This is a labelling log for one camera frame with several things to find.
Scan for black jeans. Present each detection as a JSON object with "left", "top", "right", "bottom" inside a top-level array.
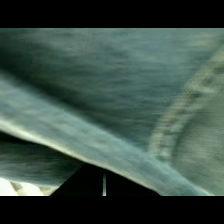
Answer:
[{"left": 0, "top": 28, "right": 224, "bottom": 197}]

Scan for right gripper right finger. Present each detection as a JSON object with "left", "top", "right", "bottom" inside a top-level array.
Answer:
[{"left": 106, "top": 169, "right": 161, "bottom": 197}]

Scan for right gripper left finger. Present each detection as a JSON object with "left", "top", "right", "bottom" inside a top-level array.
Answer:
[{"left": 49, "top": 163, "right": 104, "bottom": 197}]

